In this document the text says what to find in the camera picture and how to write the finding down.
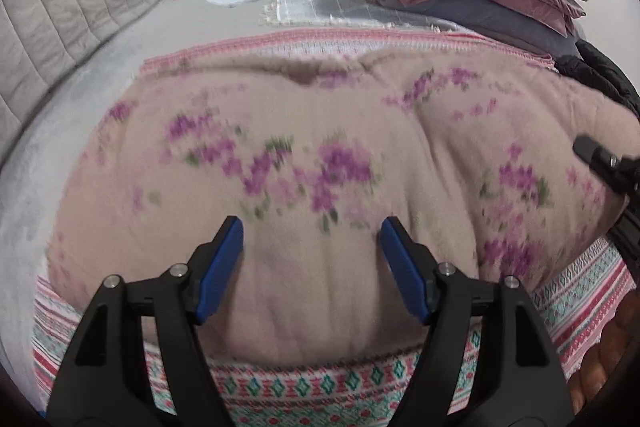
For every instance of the floral padded jacket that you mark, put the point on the floral padded jacket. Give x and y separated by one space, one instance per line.
300 132

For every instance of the pale plaid fringed cloth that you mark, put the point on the pale plaid fringed cloth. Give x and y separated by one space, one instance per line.
325 2

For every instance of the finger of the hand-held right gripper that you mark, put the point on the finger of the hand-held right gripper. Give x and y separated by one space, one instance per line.
595 157

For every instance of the patterned knit blanket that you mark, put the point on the patterned knit blanket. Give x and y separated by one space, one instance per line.
310 387

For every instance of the black jacket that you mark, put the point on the black jacket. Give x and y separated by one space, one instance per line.
605 72

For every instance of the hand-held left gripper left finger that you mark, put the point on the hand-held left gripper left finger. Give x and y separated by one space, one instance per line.
222 267

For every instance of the person's right hand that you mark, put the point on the person's right hand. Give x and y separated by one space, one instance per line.
600 357

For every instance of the folded grey-blue blanket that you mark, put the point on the folded grey-blue blanket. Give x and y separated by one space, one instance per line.
490 22

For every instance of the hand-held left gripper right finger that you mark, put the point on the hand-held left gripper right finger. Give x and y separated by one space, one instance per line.
405 272

